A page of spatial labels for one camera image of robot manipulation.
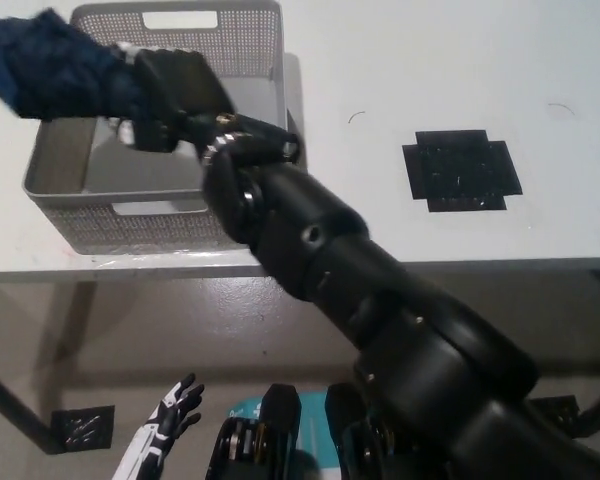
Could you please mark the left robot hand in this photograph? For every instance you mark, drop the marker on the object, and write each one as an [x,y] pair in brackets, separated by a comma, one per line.
[177,410]

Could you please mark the navy umbrella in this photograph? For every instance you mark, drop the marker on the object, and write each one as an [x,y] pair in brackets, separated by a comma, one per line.
[55,70]

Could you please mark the black floor tape patch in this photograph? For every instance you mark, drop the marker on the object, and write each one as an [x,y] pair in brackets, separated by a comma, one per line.
[555,415]
[82,427]

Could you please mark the black metal table leg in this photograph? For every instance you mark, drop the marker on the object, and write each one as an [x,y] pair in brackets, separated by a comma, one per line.
[15,405]

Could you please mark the grey perforated plastic basket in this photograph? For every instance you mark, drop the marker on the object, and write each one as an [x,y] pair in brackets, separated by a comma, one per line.
[180,220]

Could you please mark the black tape patch on table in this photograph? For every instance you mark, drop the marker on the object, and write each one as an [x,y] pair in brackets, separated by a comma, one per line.
[460,170]

